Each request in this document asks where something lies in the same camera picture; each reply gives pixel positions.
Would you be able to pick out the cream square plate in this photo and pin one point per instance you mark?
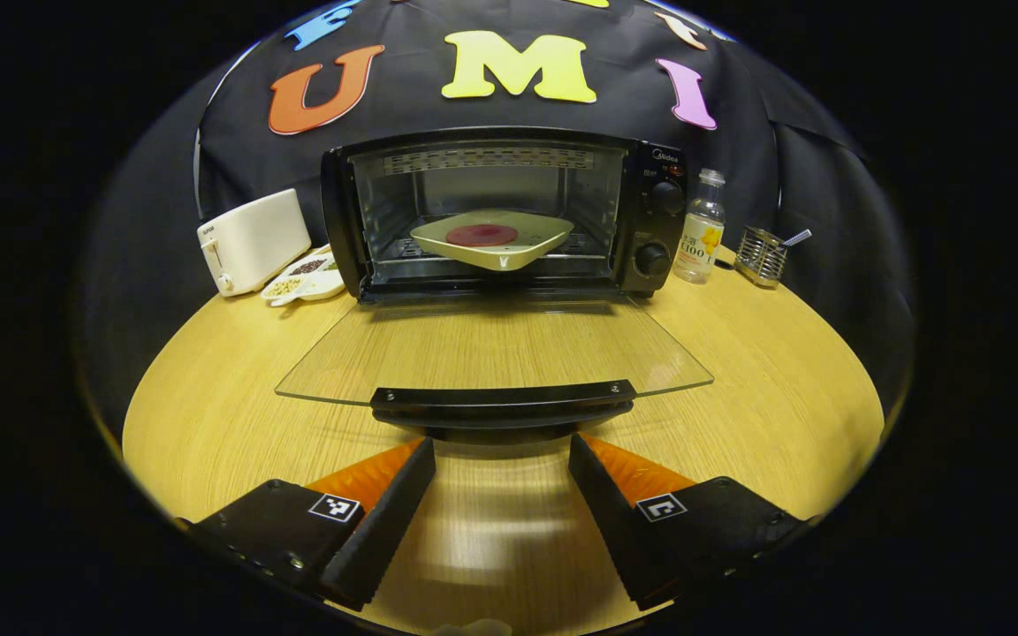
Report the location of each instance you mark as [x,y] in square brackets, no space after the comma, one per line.
[509,252]

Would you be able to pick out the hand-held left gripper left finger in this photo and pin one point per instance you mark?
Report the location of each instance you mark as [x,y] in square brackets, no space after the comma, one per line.
[390,521]

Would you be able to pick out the white toaster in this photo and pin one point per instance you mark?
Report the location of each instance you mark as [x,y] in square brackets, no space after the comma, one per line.
[253,238]

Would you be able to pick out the clear bottle with yellow label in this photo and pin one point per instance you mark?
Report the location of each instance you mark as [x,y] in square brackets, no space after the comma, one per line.
[699,247]

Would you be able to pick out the pink ham slice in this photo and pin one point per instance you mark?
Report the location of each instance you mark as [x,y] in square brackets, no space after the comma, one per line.
[482,235]

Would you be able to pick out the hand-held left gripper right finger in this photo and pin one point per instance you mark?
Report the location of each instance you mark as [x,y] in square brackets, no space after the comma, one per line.
[615,521]

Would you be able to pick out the black electric oven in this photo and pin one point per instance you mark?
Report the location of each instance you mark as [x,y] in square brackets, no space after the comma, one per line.
[650,230]

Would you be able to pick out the white divided snack dish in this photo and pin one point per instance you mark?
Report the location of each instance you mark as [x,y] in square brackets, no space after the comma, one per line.
[315,284]

